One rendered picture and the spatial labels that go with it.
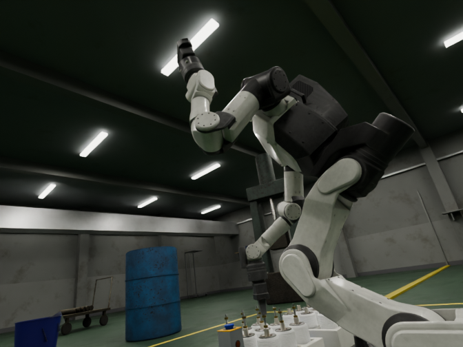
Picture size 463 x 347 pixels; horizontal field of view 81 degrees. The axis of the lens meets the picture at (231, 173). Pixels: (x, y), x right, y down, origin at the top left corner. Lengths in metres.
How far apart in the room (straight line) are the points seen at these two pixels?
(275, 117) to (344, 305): 0.64
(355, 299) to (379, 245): 9.89
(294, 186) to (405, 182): 9.55
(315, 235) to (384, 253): 9.85
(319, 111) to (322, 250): 0.48
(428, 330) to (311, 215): 0.41
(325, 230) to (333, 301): 0.21
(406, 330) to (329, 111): 0.66
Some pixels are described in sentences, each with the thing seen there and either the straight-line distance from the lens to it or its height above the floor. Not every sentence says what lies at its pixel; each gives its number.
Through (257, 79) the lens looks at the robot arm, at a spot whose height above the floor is 1.11.
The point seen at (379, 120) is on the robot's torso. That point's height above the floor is 0.87.
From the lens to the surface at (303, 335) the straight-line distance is 1.49.
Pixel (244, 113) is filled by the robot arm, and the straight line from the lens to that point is 0.88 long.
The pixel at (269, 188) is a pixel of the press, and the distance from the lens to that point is 5.49.
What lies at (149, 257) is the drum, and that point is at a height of 0.88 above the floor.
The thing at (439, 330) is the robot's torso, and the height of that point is 0.32.
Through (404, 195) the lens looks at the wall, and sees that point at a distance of 10.71.
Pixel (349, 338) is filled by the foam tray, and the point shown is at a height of 0.12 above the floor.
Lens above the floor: 0.49
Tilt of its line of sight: 21 degrees up
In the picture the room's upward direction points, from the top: 8 degrees counter-clockwise
